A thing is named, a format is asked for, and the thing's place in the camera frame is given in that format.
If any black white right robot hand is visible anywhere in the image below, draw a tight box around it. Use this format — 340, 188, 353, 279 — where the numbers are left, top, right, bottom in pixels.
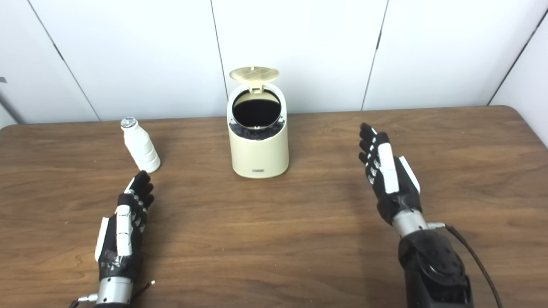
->
358, 123, 423, 226

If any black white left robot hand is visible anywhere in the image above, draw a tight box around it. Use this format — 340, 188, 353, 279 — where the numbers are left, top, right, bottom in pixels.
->
95, 170, 155, 282

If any small white plastic bottle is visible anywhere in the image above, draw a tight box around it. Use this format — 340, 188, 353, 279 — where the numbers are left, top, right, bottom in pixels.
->
120, 117, 161, 173

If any cream-colored desktop trash bin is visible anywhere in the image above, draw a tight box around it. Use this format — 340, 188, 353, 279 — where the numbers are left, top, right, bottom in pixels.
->
227, 83, 289, 179

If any round cream bin lid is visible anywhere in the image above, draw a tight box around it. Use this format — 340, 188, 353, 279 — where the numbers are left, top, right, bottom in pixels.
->
229, 66, 280, 94

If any black trash bag liner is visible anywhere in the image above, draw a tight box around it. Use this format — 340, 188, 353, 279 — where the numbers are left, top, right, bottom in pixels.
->
229, 120, 286, 141

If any thin black loose wire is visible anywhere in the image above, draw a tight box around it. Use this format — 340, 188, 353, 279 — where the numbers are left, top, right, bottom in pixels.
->
132, 280, 156, 300

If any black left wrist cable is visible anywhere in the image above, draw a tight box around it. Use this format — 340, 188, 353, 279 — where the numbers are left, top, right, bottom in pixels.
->
68, 293, 98, 308

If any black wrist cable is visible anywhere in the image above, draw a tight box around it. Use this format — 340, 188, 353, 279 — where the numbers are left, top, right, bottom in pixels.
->
428, 222, 503, 308
68, 293, 98, 308

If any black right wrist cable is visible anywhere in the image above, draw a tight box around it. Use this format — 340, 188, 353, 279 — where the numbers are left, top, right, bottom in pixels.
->
428, 222, 503, 308

